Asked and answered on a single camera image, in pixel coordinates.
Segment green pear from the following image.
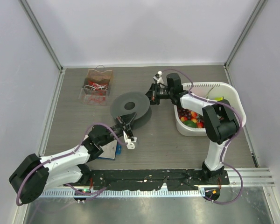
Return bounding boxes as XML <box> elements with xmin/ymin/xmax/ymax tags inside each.
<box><xmin>213</xmin><ymin>96</ymin><xmax>224</xmax><ymax>101</ymax></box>

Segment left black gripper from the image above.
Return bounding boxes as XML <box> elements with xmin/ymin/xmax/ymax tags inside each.
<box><xmin>99</xmin><ymin>112</ymin><xmax>137</xmax><ymax>147</ymax></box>

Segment blue razor package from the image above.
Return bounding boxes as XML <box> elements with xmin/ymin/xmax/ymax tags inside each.
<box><xmin>99</xmin><ymin>140</ymin><xmax>122</xmax><ymax>160</ymax></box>

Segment red cables in box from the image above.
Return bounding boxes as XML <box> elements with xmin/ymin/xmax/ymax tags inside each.
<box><xmin>83</xmin><ymin>93</ymin><xmax>107</xmax><ymax>105</ymax></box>

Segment green avocado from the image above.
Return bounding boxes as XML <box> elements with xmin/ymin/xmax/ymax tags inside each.
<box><xmin>183</xmin><ymin>120</ymin><xmax>197</xmax><ymax>128</ymax></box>

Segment red grape bunch left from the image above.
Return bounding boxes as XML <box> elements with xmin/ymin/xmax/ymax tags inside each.
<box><xmin>177</xmin><ymin>107</ymin><xmax>192</xmax><ymax>119</ymax></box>

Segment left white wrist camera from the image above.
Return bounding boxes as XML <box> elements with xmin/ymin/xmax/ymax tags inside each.
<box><xmin>123</xmin><ymin>131</ymin><xmax>138</xmax><ymax>150</ymax></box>

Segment small peach fruits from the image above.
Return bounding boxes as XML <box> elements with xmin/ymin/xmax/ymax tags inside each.
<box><xmin>180</xmin><ymin>111</ymin><xmax>204</xmax><ymax>123</ymax></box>

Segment white plastic basket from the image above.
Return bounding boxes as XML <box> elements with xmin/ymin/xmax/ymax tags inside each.
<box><xmin>174</xmin><ymin>82</ymin><xmax>246</xmax><ymax>136</ymax></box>

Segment aluminium frame rail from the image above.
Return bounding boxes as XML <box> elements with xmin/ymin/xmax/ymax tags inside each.
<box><xmin>20</xmin><ymin>169</ymin><xmax>276</xmax><ymax>189</ymax></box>

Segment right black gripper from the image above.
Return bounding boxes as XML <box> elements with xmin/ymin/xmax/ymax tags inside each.
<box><xmin>139</xmin><ymin>82</ymin><xmax>174</xmax><ymax>105</ymax></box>

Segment white slotted cable duct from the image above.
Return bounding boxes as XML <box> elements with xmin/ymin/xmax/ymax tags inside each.
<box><xmin>40</xmin><ymin>187</ymin><xmax>205</xmax><ymax>198</ymax></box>

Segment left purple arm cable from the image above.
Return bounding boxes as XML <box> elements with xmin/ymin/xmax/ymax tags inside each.
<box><xmin>15</xmin><ymin>123</ymin><xmax>128</xmax><ymax>206</ymax></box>

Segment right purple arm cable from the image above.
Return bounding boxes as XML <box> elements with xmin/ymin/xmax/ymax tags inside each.
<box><xmin>162</xmin><ymin>68</ymin><xmax>245</xmax><ymax>206</ymax></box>

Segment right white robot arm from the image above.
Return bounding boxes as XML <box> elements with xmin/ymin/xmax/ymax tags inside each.
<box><xmin>146</xmin><ymin>71</ymin><xmax>243</xmax><ymax>184</ymax></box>

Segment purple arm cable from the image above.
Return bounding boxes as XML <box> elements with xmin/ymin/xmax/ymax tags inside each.
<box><xmin>15</xmin><ymin>123</ymin><xmax>128</xmax><ymax>206</ymax></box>
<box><xmin>162</xmin><ymin>68</ymin><xmax>245</xmax><ymax>206</ymax></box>

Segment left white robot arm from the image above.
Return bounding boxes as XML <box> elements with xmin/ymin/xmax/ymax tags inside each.
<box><xmin>9</xmin><ymin>112</ymin><xmax>137</xmax><ymax>206</ymax></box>

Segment white cables in box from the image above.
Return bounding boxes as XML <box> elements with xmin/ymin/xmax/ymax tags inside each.
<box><xmin>84</xmin><ymin>81</ymin><xmax>109</xmax><ymax>93</ymax></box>

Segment grey cable spool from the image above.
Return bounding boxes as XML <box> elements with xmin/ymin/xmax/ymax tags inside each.
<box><xmin>110</xmin><ymin>91</ymin><xmax>152</xmax><ymax>129</ymax></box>

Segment clear cable box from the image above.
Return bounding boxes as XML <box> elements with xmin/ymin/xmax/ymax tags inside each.
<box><xmin>78</xmin><ymin>65</ymin><xmax>114</xmax><ymax>106</ymax></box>

